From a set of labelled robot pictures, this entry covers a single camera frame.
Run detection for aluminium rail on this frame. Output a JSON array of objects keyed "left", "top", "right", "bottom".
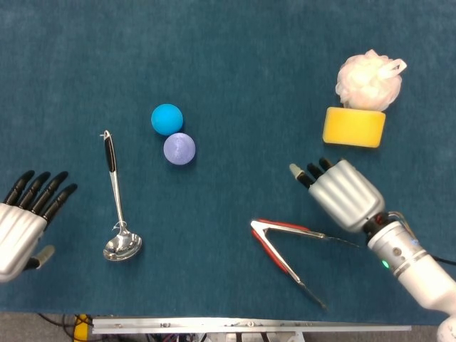
[{"left": 91, "top": 316, "right": 413, "bottom": 335}]

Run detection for dark blue ball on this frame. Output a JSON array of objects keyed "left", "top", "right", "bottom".
[{"left": 162, "top": 133, "right": 197, "bottom": 166}]

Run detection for light blue ball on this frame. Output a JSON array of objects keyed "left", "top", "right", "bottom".
[{"left": 150, "top": 103, "right": 185, "bottom": 137}]

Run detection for teal carpet table mat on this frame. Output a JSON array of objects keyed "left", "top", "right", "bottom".
[{"left": 0, "top": 0, "right": 456, "bottom": 325}]

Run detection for black floor cables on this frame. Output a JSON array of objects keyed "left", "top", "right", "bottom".
[{"left": 37, "top": 312, "right": 78, "bottom": 338}]

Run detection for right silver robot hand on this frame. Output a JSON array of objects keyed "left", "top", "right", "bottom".
[{"left": 289, "top": 157, "right": 386, "bottom": 234}]

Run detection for steel ladle black handle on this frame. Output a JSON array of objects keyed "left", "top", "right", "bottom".
[{"left": 99, "top": 130, "right": 143, "bottom": 262}]

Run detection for steel tongs red grips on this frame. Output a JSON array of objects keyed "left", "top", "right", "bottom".
[{"left": 250, "top": 218, "right": 363, "bottom": 311}]

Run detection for yellow sponge block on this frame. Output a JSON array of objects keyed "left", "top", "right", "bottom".
[{"left": 322, "top": 105, "right": 387, "bottom": 149}]

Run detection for white mesh bath pouf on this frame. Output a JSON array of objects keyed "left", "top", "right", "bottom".
[{"left": 335, "top": 48, "right": 408, "bottom": 112}]

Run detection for yellow box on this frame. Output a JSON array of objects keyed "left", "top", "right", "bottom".
[{"left": 73, "top": 313, "right": 94, "bottom": 342}]

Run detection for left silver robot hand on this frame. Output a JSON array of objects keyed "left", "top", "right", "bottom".
[{"left": 0, "top": 170, "right": 78, "bottom": 284}]

